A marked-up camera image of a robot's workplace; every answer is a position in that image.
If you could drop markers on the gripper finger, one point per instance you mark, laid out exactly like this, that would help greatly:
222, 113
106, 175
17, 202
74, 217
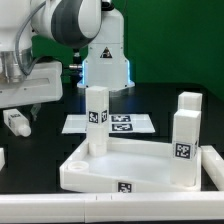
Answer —
35, 110

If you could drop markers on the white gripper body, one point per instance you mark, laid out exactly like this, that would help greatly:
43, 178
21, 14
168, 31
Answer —
42, 85

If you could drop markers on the white desk tabletop tray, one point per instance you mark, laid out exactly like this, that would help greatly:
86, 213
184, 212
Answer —
128, 166

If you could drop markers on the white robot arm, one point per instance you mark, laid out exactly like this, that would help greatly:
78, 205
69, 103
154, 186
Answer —
24, 78

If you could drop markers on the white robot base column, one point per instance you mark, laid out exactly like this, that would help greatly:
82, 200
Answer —
106, 64

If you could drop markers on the white marker sheet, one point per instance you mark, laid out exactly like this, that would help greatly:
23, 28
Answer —
118, 123

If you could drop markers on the white right fence bar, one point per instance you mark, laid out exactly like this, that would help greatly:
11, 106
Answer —
213, 164

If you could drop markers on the white fence bar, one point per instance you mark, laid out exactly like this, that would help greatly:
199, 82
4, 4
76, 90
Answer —
108, 207
213, 164

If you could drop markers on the white front fence bar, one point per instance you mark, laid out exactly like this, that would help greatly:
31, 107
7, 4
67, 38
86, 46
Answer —
108, 207

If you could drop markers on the white obstacle wall left piece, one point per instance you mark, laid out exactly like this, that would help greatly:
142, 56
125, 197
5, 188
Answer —
2, 158

